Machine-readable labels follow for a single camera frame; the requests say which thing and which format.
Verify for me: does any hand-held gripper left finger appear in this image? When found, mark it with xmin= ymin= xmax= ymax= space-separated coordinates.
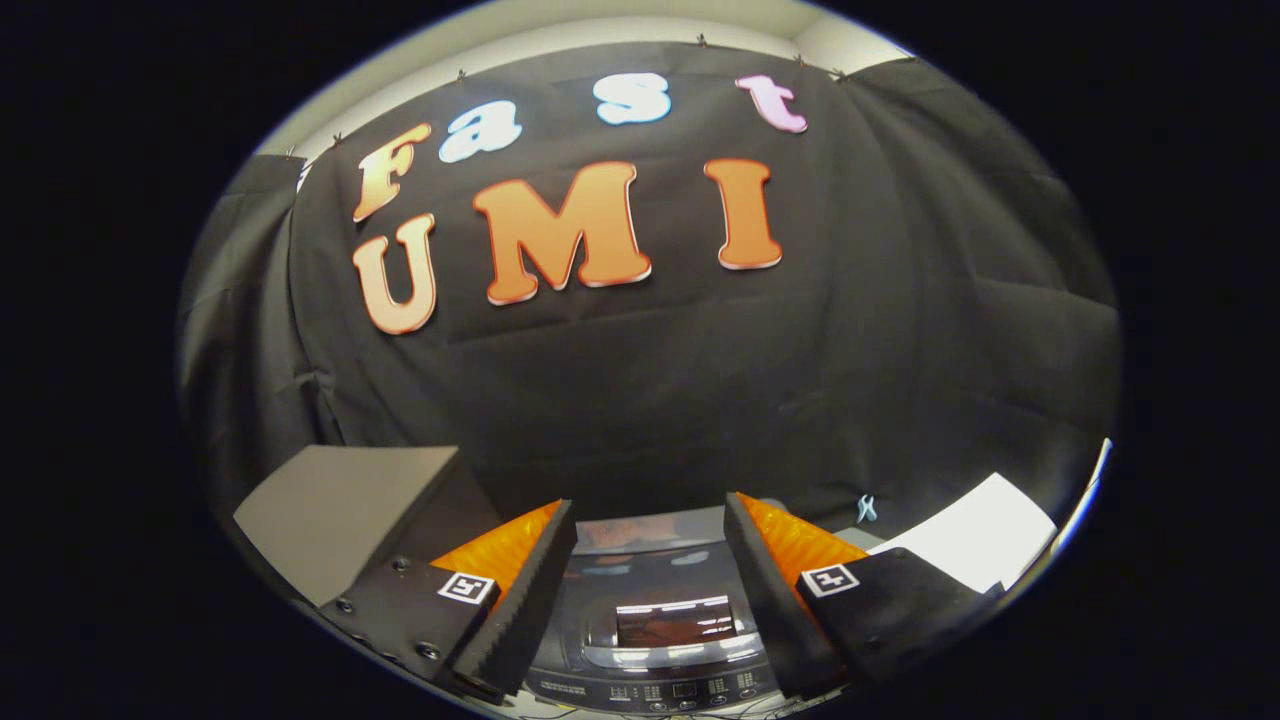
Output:
xmin=316 ymin=499 xmax=578 ymax=706

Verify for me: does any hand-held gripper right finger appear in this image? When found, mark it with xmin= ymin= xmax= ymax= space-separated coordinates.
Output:
xmin=723 ymin=491 xmax=1003 ymax=703

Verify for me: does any dark washing machine lid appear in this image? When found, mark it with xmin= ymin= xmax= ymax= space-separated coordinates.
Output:
xmin=553 ymin=505 xmax=783 ymax=673

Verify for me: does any grey washing machine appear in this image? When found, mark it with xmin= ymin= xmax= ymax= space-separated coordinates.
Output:
xmin=520 ymin=498 xmax=886 ymax=717

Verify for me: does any white board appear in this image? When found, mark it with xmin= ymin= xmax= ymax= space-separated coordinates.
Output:
xmin=868 ymin=473 xmax=1059 ymax=594

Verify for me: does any black backdrop cloth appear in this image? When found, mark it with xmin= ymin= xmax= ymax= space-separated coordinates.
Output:
xmin=178 ymin=38 xmax=1123 ymax=546

